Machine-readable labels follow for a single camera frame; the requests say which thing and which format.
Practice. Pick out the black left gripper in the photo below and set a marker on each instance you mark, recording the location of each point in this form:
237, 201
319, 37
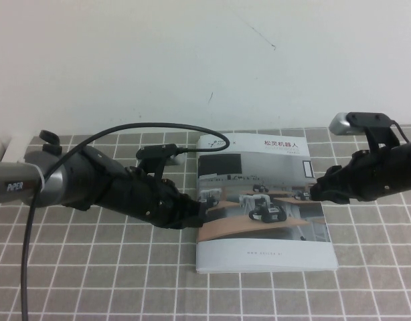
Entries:
142, 197

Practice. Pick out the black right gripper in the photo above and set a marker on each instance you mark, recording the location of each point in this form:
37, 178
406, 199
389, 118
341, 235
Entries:
366, 180

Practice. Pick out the white AgileX brochure book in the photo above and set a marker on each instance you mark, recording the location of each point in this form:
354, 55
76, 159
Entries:
259, 240

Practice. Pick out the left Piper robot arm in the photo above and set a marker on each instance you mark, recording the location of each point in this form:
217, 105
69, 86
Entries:
14, 197

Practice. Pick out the grey checked tablecloth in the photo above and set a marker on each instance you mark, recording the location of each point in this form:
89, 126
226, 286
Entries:
125, 274

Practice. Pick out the white zip tie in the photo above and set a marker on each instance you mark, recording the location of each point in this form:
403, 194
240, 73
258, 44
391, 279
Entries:
41, 179

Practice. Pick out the white ledge beside table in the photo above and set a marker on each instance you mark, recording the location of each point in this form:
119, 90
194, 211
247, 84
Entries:
11, 147

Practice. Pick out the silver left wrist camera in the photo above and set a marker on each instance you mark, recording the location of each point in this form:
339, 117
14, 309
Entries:
177, 160

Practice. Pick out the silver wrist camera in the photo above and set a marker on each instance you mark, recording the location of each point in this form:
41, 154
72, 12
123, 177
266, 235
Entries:
339, 125
177, 160

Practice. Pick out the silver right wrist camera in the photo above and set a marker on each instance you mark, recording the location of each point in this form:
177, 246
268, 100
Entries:
339, 125

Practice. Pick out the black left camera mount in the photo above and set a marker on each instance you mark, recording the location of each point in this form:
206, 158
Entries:
155, 157

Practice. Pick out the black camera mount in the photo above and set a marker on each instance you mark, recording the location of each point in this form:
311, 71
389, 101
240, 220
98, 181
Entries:
155, 157
376, 130

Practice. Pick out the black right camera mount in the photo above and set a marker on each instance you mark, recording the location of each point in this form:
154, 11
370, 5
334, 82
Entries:
376, 130

